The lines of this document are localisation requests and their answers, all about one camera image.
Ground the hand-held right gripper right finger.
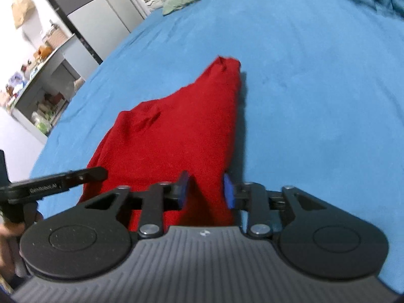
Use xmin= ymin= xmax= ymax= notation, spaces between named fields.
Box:
xmin=222 ymin=173 xmax=329 ymax=239

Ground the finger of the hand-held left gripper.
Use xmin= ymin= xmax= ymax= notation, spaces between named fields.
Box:
xmin=70 ymin=166 xmax=109 ymax=187

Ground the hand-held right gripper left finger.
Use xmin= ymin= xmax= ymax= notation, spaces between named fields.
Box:
xmin=75 ymin=170 xmax=190 ymax=238

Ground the red knit sweater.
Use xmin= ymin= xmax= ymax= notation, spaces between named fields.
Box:
xmin=77 ymin=55 xmax=243 ymax=232

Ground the person's left hand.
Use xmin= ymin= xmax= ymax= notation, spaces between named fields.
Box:
xmin=0 ymin=219 xmax=23 ymax=273

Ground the white cluttered desk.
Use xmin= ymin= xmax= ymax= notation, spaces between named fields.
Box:
xmin=0 ymin=33 xmax=86 ymax=146

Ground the bed with blue sheet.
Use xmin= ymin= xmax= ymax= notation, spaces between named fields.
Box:
xmin=30 ymin=0 xmax=404 ymax=294

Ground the woven storage basket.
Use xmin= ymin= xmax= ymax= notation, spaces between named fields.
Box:
xmin=47 ymin=27 xmax=70 ymax=47

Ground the grey white wardrobe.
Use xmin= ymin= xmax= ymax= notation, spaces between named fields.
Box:
xmin=32 ymin=0 xmax=149 ymax=64

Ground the brown paper bag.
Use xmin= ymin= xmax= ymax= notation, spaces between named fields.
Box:
xmin=12 ymin=0 xmax=36 ymax=29

